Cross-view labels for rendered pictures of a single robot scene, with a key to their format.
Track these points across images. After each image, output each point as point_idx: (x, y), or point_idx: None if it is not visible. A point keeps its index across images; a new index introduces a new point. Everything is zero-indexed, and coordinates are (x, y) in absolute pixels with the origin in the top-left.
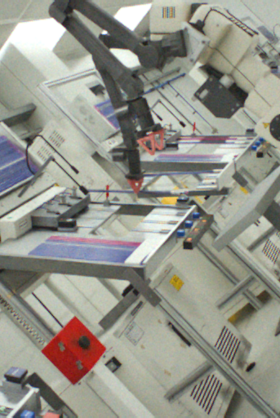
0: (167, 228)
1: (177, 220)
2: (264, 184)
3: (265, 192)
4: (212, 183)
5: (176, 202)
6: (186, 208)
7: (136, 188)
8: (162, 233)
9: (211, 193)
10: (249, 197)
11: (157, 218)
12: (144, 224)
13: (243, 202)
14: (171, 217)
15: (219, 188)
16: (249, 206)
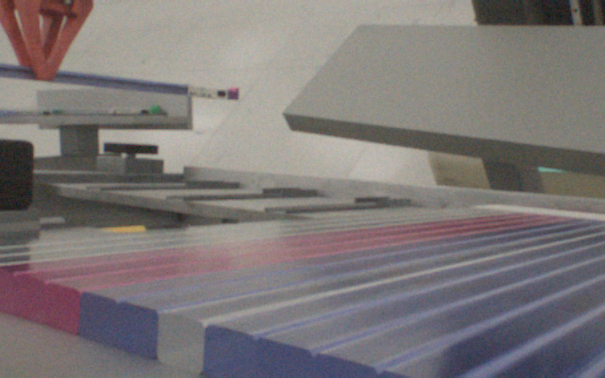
0: (332, 202)
1: (256, 193)
2: (419, 71)
3: None
4: (143, 112)
5: (129, 158)
6: (160, 180)
7: (56, 52)
8: (386, 206)
9: (79, 166)
10: (390, 110)
11: (186, 194)
12: (224, 202)
13: (392, 122)
14: (213, 191)
15: (191, 123)
16: None
